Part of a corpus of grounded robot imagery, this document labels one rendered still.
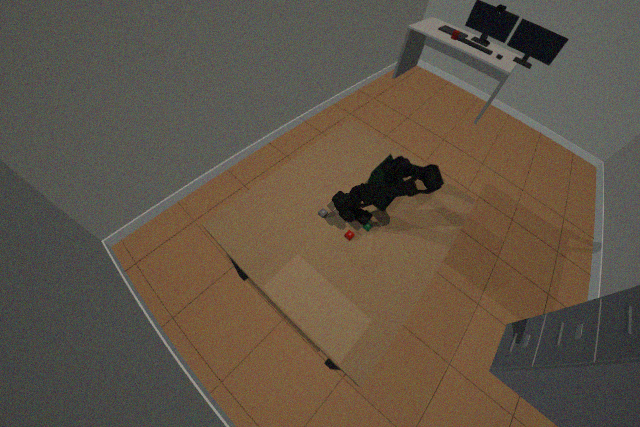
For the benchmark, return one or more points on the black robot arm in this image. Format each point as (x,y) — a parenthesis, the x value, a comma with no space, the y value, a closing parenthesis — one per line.
(370,193)

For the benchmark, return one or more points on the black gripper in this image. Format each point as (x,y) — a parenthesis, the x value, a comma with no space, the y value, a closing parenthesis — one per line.
(362,216)

